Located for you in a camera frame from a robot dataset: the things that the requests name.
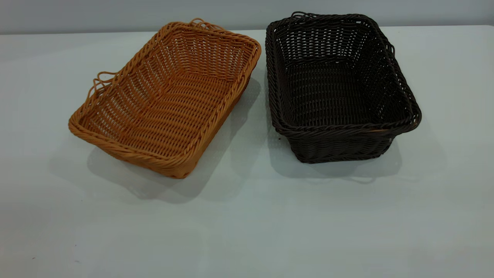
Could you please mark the orange-brown wicker basket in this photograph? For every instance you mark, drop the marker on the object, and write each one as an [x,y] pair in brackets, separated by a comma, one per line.
[173,112]

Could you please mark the dark brown wicker basket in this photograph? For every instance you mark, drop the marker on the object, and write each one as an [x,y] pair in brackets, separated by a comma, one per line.
[332,92]

